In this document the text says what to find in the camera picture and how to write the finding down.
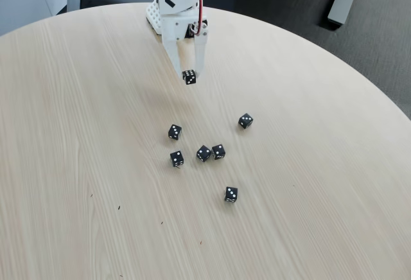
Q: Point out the black die white pips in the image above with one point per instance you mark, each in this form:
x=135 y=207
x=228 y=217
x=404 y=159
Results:
x=189 y=77
x=218 y=152
x=204 y=153
x=245 y=121
x=177 y=159
x=174 y=131
x=230 y=194

